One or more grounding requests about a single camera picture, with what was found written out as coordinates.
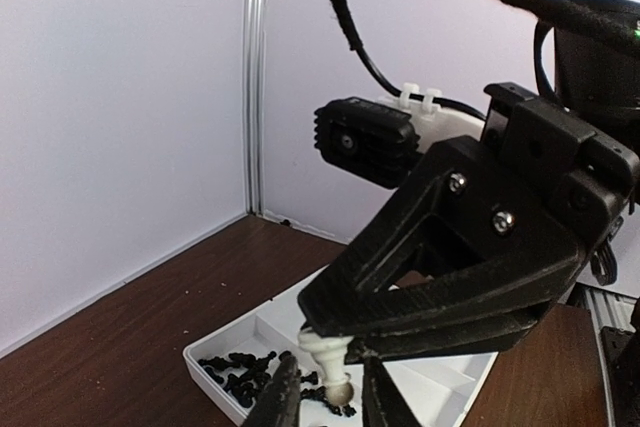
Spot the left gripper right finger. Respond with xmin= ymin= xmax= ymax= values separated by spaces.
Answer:
xmin=362 ymin=357 xmax=420 ymax=427

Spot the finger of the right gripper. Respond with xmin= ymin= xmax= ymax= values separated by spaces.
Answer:
xmin=345 ymin=309 xmax=541 ymax=365

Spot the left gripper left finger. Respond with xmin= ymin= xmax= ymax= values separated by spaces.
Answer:
xmin=241 ymin=355 xmax=301 ymax=427

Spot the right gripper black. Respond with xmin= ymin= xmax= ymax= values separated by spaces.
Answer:
xmin=298 ymin=82 xmax=639 ymax=337

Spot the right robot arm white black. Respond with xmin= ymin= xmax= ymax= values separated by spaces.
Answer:
xmin=298 ymin=21 xmax=639 ymax=364

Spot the black chess pieces upper cluster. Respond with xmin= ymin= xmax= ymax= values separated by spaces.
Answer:
xmin=197 ymin=350 xmax=356 ymax=417

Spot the white plastic tray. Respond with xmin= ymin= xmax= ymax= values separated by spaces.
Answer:
xmin=181 ymin=264 xmax=501 ymax=427

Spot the aluminium front rail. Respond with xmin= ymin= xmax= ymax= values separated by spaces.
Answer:
xmin=578 ymin=286 xmax=639 ymax=426

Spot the right black cable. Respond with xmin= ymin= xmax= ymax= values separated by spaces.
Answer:
xmin=324 ymin=0 xmax=640 ymax=103

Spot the right aluminium frame post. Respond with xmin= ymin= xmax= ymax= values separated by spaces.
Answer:
xmin=242 ymin=0 xmax=267 ymax=216

